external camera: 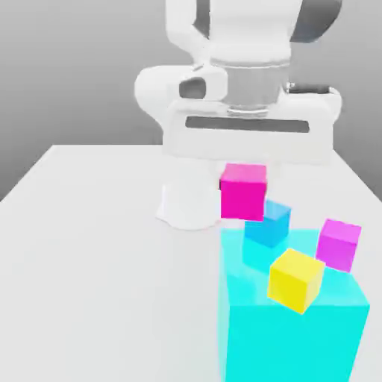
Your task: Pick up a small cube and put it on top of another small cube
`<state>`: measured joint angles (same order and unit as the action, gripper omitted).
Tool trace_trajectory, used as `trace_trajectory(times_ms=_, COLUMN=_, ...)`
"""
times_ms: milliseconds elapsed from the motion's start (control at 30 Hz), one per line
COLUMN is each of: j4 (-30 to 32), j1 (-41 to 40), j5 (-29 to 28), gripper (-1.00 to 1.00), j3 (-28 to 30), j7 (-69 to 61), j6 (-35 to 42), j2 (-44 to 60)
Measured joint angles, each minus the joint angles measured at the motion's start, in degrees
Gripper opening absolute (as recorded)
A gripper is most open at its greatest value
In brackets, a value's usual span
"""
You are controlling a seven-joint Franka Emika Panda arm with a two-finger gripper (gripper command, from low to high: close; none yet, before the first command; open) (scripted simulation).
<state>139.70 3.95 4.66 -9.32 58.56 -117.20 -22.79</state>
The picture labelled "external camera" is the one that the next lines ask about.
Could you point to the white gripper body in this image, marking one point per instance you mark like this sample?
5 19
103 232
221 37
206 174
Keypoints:
238 143

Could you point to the small magenta cube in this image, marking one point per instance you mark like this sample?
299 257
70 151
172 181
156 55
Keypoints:
242 200

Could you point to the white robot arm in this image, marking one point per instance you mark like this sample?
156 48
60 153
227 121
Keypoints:
247 35

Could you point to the small blue cube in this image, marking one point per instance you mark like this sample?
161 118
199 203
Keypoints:
270 228

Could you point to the small violet cube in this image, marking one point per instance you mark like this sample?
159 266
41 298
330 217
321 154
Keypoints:
338 246

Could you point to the small yellow cube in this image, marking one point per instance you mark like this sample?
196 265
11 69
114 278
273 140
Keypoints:
294 282

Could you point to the large cyan box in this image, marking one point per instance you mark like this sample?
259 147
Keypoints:
292 343

